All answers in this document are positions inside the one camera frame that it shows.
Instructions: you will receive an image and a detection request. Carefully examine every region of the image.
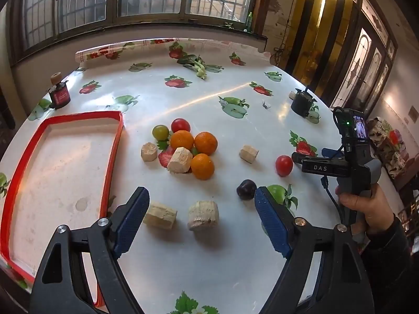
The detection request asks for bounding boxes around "black container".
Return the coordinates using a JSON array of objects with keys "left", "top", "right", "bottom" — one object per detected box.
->
[{"left": 291, "top": 88, "right": 318, "bottom": 117}]

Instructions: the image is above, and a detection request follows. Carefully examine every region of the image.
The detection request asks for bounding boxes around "green tomato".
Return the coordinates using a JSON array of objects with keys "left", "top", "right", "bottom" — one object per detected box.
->
[{"left": 152, "top": 125, "right": 170, "bottom": 141}]

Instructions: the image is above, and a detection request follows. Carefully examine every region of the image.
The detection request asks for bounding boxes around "red rimmed tray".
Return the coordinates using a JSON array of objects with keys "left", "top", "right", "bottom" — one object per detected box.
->
[{"left": 0, "top": 111, "right": 124, "bottom": 305}]

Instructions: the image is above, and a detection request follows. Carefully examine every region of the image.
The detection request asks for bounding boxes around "black jar with red label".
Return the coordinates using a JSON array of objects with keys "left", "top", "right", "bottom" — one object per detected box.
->
[{"left": 48, "top": 80, "right": 71, "bottom": 110}]

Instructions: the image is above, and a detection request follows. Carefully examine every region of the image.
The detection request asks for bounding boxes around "green leafy vegetable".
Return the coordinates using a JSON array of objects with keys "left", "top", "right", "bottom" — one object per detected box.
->
[{"left": 177, "top": 54, "right": 210, "bottom": 80}]

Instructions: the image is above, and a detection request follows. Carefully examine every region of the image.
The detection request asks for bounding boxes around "red tomato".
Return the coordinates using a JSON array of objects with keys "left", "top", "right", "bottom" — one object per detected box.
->
[
  {"left": 171, "top": 118, "right": 191, "bottom": 133},
  {"left": 275, "top": 155, "right": 294, "bottom": 177}
]

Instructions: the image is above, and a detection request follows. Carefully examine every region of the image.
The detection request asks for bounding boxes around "fruit print tablecloth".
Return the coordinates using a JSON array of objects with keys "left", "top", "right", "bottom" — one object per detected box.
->
[{"left": 0, "top": 37, "right": 344, "bottom": 314}]

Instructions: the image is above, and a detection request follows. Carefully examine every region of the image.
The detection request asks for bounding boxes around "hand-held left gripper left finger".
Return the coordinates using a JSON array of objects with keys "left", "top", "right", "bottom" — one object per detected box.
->
[{"left": 31, "top": 186, "right": 150, "bottom": 314}]

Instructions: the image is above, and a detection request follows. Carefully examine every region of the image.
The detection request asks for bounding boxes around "beige sugarcane piece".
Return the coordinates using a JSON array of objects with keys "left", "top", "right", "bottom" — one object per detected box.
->
[
  {"left": 188, "top": 200, "right": 219, "bottom": 231},
  {"left": 143, "top": 202, "right": 178, "bottom": 230},
  {"left": 141, "top": 142, "right": 159, "bottom": 162},
  {"left": 167, "top": 147, "right": 193, "bottom": 173},
  {"left": 239, "top": 144, "right": 260, "bottom": 164}
]

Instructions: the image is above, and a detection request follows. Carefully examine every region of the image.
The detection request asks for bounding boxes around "floral cloth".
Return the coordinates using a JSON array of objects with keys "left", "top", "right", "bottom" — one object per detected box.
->
[{"left": 367, "top": 117, "right": 410, "bottom": 180}]

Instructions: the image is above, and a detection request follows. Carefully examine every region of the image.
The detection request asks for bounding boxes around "wooden glass door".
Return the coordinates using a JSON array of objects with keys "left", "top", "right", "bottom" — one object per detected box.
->
[{"left": 330, "top": 0, "right": 398, "bottom": 118}]

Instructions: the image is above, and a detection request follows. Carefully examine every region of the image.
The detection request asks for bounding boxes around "barred window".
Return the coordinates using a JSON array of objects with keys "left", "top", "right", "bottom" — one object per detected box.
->
[{"left": 7, "top": 0, "right": 266, "bottom": 63}]

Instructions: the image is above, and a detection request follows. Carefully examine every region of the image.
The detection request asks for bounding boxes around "person's right forearm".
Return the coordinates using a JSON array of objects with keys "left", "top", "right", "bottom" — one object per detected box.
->
[{"left": 358, "top": 214, "right": 419, "bottom": 314}]

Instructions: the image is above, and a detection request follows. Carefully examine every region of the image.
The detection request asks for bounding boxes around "dark purple plum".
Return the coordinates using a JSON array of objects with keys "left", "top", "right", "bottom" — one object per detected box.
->
[{"left": 236, "top": 179, "right": 257, "bottom": 201}]

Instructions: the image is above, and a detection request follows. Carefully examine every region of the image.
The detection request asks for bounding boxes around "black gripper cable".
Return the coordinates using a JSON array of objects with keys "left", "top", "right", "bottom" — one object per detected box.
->
[{"left": 322, "top": 176, "right": 343, "bottom": 216}]

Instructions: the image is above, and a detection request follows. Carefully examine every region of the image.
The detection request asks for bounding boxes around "orange mandarin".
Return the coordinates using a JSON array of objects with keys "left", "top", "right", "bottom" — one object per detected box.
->
[
  {"left": 170, "top": 130, "right": 195, "bottom": 151},
  {"left": 194, "top": 131, "right": 218, "bottom": 155},
  {"left": 190, "top": 153, "right": 216, "bottom": 181}
]

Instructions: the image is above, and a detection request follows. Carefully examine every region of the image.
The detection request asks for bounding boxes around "person's right hand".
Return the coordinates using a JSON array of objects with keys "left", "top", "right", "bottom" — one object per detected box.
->
[{"left": 335, "top": 185, "right": 395, "bottom": 236}]

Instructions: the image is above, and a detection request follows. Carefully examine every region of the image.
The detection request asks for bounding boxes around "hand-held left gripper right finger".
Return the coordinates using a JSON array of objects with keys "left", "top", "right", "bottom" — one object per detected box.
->
[{"left": 254, "top": 186, "right": 375, "bottom": 314}]

